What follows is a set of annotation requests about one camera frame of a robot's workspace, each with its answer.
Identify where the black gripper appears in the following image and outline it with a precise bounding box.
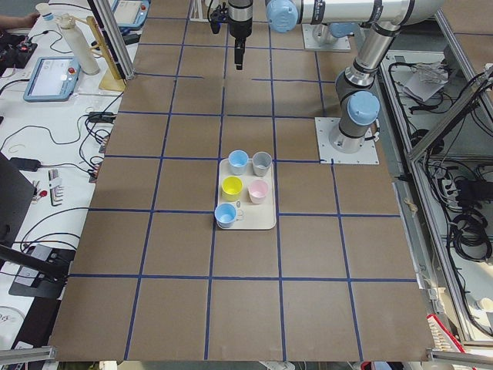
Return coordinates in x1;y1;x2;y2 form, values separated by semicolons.
229;18;253;70

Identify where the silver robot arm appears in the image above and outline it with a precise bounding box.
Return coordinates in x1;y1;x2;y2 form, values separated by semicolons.
265;1;443;154

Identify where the grey plastic cup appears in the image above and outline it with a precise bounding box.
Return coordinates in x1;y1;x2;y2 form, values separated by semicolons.
252;152;272;177

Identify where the yellow plastic cup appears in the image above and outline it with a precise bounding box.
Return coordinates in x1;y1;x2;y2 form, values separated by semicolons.
221;176;243;202

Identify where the pink plastic cup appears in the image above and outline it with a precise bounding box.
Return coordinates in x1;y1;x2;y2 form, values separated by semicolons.
248;180;269;204

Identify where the light blue plastic cup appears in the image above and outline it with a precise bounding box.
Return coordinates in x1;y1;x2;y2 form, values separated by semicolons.
214;203;237;228

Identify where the blue teach pendant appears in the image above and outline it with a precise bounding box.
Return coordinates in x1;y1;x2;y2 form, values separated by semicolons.
23;57;80;103
109;0;150;30

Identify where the wooden mug tree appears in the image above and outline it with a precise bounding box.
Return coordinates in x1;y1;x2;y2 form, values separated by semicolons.
86;15;126;93

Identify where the white cylindrical bottle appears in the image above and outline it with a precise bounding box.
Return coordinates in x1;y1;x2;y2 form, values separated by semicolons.
56;13;100;76

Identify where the white plastic tray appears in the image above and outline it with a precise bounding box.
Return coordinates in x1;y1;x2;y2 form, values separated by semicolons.
231;159;277;230

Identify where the hex key set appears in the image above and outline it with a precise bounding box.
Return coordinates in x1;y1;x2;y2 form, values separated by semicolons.
48;169;64;207

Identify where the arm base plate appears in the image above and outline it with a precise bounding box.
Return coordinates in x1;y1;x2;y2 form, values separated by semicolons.
314;117;380;165
302;22;354;52

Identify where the aluminium frame post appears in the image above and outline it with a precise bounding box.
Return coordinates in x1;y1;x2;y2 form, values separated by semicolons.
88;0;135;80

